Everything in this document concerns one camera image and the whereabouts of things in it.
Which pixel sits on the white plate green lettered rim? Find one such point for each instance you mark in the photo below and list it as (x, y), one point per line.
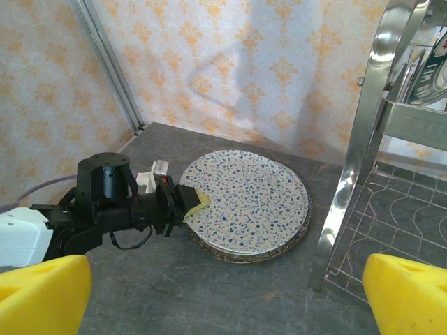
(427, 80)

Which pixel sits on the steel dish rack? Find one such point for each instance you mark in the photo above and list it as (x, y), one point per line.
(363, 104)

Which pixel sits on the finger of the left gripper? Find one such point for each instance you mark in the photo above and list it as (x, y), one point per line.
(191, 200)

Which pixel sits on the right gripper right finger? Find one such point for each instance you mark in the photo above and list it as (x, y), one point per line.
(408, 300)

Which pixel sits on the aluminium frame post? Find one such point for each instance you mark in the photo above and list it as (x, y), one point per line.
(111, 70)

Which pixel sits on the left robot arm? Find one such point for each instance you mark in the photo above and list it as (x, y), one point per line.
(21, 237)

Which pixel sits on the blue speckled plate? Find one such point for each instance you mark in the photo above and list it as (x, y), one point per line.
(244, 199)

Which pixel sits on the beige speckled plate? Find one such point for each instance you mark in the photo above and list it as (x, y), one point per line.
(304, 223)

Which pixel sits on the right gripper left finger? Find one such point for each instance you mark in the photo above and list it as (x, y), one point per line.
(42, 300)

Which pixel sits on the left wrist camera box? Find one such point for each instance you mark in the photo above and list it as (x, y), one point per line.
(153, 174)

